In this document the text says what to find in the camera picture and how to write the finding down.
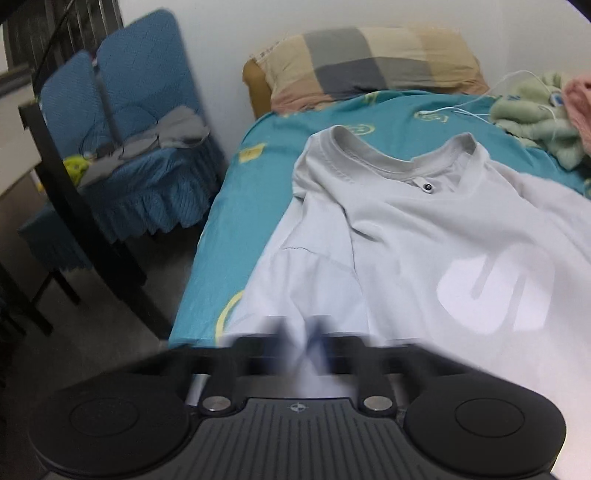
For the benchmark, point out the blue covered chair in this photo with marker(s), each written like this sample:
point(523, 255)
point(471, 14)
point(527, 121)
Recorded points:
point(138, 60)
point(64, 101)

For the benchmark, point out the pink fluffy cloth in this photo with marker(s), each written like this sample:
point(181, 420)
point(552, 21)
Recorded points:
point(579, 101)

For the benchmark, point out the dark barred frame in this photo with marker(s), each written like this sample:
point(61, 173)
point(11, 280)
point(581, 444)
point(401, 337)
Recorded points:
point(55, 32)

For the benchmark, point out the mustard brown pillow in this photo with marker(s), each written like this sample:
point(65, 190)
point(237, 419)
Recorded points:
point(256, 87)

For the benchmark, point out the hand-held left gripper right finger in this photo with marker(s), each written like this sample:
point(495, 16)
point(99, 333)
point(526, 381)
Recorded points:
point(321, 333)

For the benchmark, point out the white t-shirt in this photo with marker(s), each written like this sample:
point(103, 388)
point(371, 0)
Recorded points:
point(392, 230)

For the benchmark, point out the green fleece blanket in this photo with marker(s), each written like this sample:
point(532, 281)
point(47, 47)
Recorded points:
point(526, 115)

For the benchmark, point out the plaid pillow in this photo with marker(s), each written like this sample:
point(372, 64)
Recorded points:
point(369, 60)

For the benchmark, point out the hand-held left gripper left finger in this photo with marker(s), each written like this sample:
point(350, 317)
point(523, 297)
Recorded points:
point(282, 334)

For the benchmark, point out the teal printed bed sheet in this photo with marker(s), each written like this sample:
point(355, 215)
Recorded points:
point(258, 184)

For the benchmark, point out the yellow-green toy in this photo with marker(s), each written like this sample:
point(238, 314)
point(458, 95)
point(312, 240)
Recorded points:
point(74, 168)

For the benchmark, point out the grey cloth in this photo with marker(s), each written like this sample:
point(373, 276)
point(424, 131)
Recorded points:
point(180, 127)

